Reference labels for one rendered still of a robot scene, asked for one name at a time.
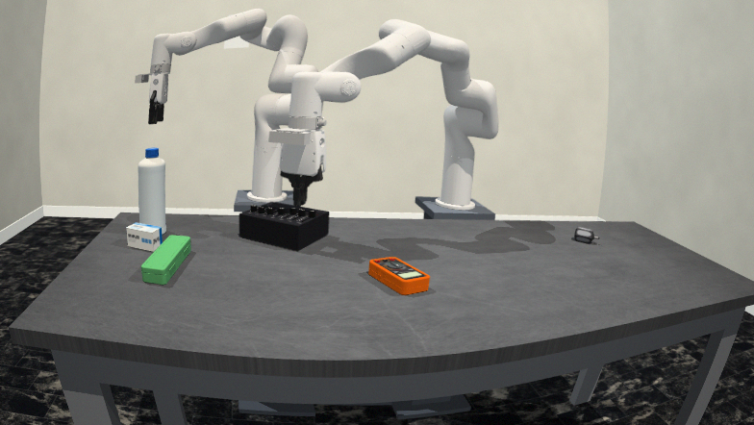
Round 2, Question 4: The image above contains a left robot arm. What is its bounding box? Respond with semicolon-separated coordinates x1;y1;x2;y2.
268;19;498;210

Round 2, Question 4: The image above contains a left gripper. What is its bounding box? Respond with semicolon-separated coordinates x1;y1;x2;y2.
280;128;326;207

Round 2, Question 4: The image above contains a dark grey lighting desk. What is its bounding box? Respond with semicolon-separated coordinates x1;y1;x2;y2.
239;202;329;250

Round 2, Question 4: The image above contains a white bottle with blue cap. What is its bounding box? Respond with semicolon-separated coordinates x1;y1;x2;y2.
138;148;166;235

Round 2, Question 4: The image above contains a green pencil case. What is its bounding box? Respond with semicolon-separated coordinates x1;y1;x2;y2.
141;235;191;285

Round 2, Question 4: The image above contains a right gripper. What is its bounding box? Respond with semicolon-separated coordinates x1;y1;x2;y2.
148;72;170;124

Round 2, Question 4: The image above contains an orange multimeter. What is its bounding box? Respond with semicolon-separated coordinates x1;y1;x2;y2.
368;257;430;295

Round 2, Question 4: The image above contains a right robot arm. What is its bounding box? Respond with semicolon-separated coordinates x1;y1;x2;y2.
135;9;318;202

